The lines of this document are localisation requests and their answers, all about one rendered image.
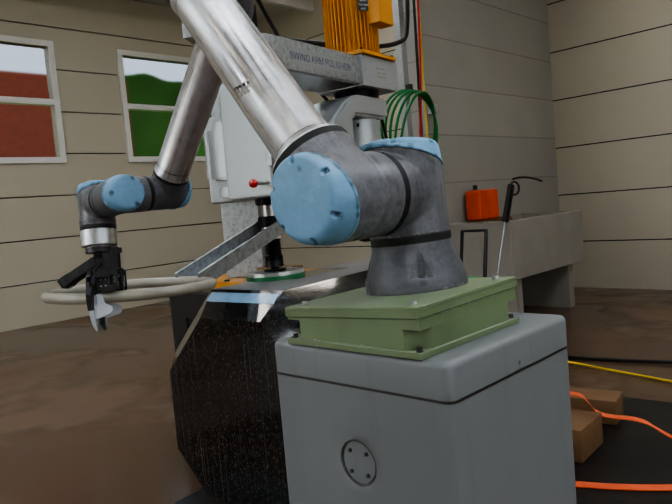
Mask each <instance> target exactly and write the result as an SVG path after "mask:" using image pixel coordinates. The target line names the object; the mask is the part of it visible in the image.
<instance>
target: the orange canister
mask: <svg viewBox="0 0 672 504"><path fill-rule="evenodd" d="M465 195H466V209H467V219H468V220H469V221H467V223H474V222H494V221H502V217H499V204H498V191H497V189H495V188H494V189H481V190H478V187H477V185H473V190H470V191H467V192H466V194H465Z"/></svg>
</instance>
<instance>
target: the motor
mask: <svg viewBox="0 0 672 504"><path fill-rule="evenodd" d="M322 12H323V23H324V35H325V47H326V48H328V49H332V50H336V51H340V52H344V53H348V54H352V55H358V54H363V55H367V56H371V57H375V58H379V59H383V60H387V61H391V62H394V61H396V58H395V57H393V55H391V56H388V55H384V54H381V53H380V47H379V35H378V28H379V29H384V28H387V27H391V26H393V25H394V23H393V11H392V0H322Z"/></svg>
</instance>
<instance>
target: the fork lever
mask: <svg viewBox="0 0 672 504"><path fill-rule="evenodd" d="M284 232H285V229H284V228H282V227H281V226H280V225H279V223H278V221H276V222H275V223H273V224H272V225H270V226H269V227H267V228H266V229H264V230H263V231H261V230H260V227H258V221H257V222H255V223H253V224H252V225H250V226H249V227H247V228H246V229H244V230H242V231H241V232H239V233H238V234H236V235H234V236H233V237H231V238H230V239H228V240H226V241H225V242H223V243H222V244H220V245H218V246H217V247H215V248H214V249H212V250H211V251H209V252H207V253H206V254H204V255H203V256H201V257H199V258H198V259H196V260H195V261H193V262H191V263H190V264H188V265H187V266H185V267H183V268H182V269H180V270H179V271H177V272H175V273H174V276H175V278H178V277H184V276H198V278H200V277H212V278H214V279H215V280H216V279H217V278H218V277H220V276H221V275H223V274H224V273H226V272H227V271H229V270H230V269H232V268H233V267H235V266H236V265H237V264H239V263H240V262H242V261H243V260H245V259H246V258H248V257H249V256H251V255H252V254H254V253H255V252H256V251H258V250H259V249H261V248H262V247H264V246H265V245H267V244H268V243H270V242H271V241H272V240H274V239H275V238H277V237H278V236H280V235H281V234H283V233H284Z"/></svg>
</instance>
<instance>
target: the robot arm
mask: <svg viewBox="0 0 672 504"><path fill-rule="evenodd" d="M166 1H167V2H168V4H169V5H170V7H171V8H172V10H173V11H174V12H175V13H176V14H177V15H178V16H179V18H180V19H181V21H182V22H183V24H184V25H185V27H186V28H187V29H188V31H189V32H190V34H191V35H192V37H193V38H194V40H195V45H194V48H193V51H192V54H191V57H190V60H189V63H188V67H187V70H186V73H185V76H184V79H183V82H182V85H181V89H180V92H179V95H178V98H177V101H176V104H175V108H174V111H173V114H172V117H171V120H170V123H169V126H168V130H167V133H166V136H165V139H164V142H163V145H162V148H161V152H160V155H159V158H158V161H157V164H156V165H155V168H154V170H153V174H152V175H151V176H139V177H134V176H131V175H128V174H120V175H115V176H113V177H111V178H109V179H108V180H91V181H86V182H83V183H81V184H80V185H78V187H77V194H76V198H77V202H78V214H79V226H80V242H81V247H82V248H85V252H86V254H88V255H94V257H91V258H90V259H88V260H87V261H86V262H84V263H83V264H81V265H80V266H78V267H77V268H75V269H74V270H72V271H71V272H70V273H67V274H65V275H64V276H62V277H61V278H60V279H59V280H58V281H57V282H58V283H59V285H60V286H61V288H62V289H70V288H72V287H74V286H75V285H76V284H77V283H78V282H79V281H81V280H82V279H84V278H85V277H86V292H85V293H86V302H87V308H88V311H89V316H90V320H91V323H92V325H93V327H94V329H95V330H96V331H99V324H100V325H101V326H102V328H103V329H104V330H107V323H108V318H110V317H112V316H115V315H117V314H120V313H121V312H122V306H121V305H118V304H115V303H105V300H104V296H103V295H102V294H97V292H113V291H121V290H128V289H127V277H126V270H124V269H123V268H121V260H120V253H122V247H117V245H118V240H117V228H116V216H117V215H120V214H124V213H135V212H145V211H154V210H165V209H170V210H173V209H177V208H182V207H184V206H186V205H187V204H188V202H189V201H190V199H191V193H192V185H191V182H190V180H189V174H190V171H191V169H192V166H193V163H194V160H195V157H196V154H197V152H198V149H199V146H200V143H201V140H202V138H203V135H204V132H205V129H206V126H207V123H208V121H209V118H210V115H211V112H212V109H213V106H214V104H215V101H216V98H217V95H218V92H219V90H220V87H221V84H222V82H223V83H224V85H225V86H226V88H227V89H228V91H229V92H230V94H231V95H232V97H233V98H234V100H235V101H236V103H237V104H238V106H239V107H240V109H241V110H242V112H243V113H244V115H245V116H246V118H247V119H248V121H249V122H250V124H251V125H252V127H253V128H254V130H255V131H256V133H257V134H258V136H259V137H260V139H261V140H262V142H263V143H264V145H265V146H266V148H267V149H268V151H269V152H270V154H271V155H272V157H273V158H274V160H275V163H274V165H273V169H272V175H273V178H272V182H271V184H272V185H273V190H272V191H271V192H270V196H271V204H272V209H273V212H274V215H275V217H276V219H277V221H278V223H279V225H280V226H281V227H282V228H284V229H285V233H286V234H287V235H288V236H290V237H291V238H292V239H294V240H295V241H297V242H299V243H302V244H305V245H311V246H317V245H322V246H332V245H337V244H340V243H344V242H350V241H356V240H362V239H368V238H370V242H371V250H372V254H371V259H370V263H369V267H368V272H367V278H366V281H365V287H366V294H367V295H371V296H398V295H410V294H419V293H427V292H434V291H440V290H445V289H450V288H454V287H458V286H461V285H464V284H466V283H468V277H467V271H466V268H465V266H464V264H463V262H462V260H461V259H460V257H459V255H458V253H457V251H456V249H455V247H454V245H453V242H452V237H451V228H450V220H449V212H448V204H447V196H446V188H445V180H444V171H443V160H442V158H441V154H440V149H439V145H438V143H437V142H436V141H434V140H433V139H430V138H425V137H397V138H395V139H389V138H387V139H381V140H376V141H372V142H368V143H366V144H364V145H363V146H361V147H360V148H359V147H358V146H357V144H356V143H355V142H354V140H353V139H352V137H351V136H350V135H349V134H348V132H347V131H346V129H345V128H344V127H342V126H341V125H338V124H327V123H326V122H325V120H324V119H323V118H322V116H321V115H320V114H319V112H318V111H317V109H316V108H315V107H314V105H313V104H312V103H311V101H310V100H309V98H308V97H307V96H306V94H305V93H304V92H303V90H302V89H301V87H300V86H299V85H298V83H297V82H296V81H295V79H294V78H293V77H292V75H291V74H290V72H289V71H288V70H287V68H286V67H285V66H284V64H283V63H282V61H281V60H280V59H279V57H278V56H277V55H276V53H275V52H274V50H273V49H272V48H271V46H270V45H269V44H268V42H267V41H266V40H265V38H264V37H263V35H262V34H261V33H260V31H259V30H258V29H257V27H256V26H255V24H254V23H253V22H252V17H253V12H254V0H166ZM114 246H116V247H114ZM124 276H125V281H124ZM125 285H126V286H125ZM96 294H97V295H96ZM98 319H99V322H98Z"/></svg>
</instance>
